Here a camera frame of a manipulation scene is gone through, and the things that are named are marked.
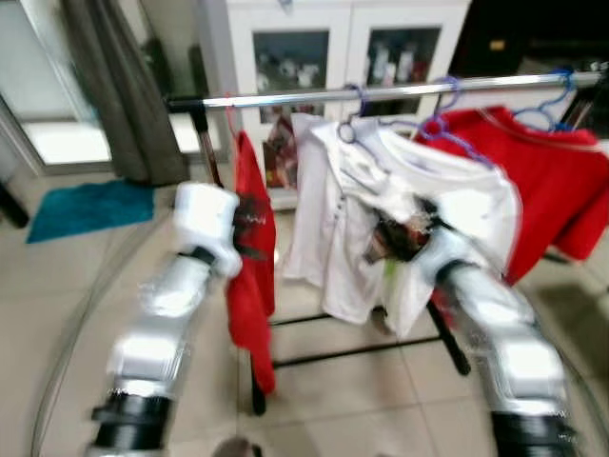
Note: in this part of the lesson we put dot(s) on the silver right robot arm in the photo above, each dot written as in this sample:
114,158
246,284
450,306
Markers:
504,333

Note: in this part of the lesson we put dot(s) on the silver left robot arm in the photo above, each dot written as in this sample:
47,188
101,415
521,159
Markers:
157,324

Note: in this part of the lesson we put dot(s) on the red hanger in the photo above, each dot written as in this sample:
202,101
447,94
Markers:
231,114

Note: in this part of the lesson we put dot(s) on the purple plastic hanger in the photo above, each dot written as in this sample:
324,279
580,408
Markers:
363,99
457,143

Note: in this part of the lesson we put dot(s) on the blue plastic hanger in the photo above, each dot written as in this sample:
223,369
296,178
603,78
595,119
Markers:
533,116

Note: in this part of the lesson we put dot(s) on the white t-shirt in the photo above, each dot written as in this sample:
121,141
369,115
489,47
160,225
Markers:
328,228

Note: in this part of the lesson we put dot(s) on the colourful patterned bag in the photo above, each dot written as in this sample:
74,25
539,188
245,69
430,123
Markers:
279,157

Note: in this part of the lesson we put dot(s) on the red shirt with white print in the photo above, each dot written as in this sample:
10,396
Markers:
252,314

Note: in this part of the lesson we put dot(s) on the metal clothes rack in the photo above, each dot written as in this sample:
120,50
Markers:
285,96

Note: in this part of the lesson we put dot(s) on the plain red t-shirt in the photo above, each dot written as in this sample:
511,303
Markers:
552,190

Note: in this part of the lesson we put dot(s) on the teal floor mat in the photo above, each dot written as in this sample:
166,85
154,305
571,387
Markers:
90,209

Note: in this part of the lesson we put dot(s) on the grey curtain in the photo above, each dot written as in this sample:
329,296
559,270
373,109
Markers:
133,95

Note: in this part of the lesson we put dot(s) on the black tv unit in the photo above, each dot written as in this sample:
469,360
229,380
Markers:
533,33

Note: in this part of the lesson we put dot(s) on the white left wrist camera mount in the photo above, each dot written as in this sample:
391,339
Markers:
205,219

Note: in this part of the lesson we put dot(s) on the glass door with metal frame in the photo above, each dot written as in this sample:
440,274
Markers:
38,57

